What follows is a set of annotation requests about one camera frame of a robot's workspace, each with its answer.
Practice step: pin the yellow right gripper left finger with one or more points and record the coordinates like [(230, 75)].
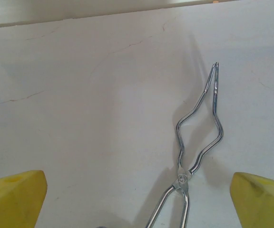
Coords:
[(13, 204)]

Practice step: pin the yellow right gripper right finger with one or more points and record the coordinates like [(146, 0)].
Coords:
[(260, 204)]

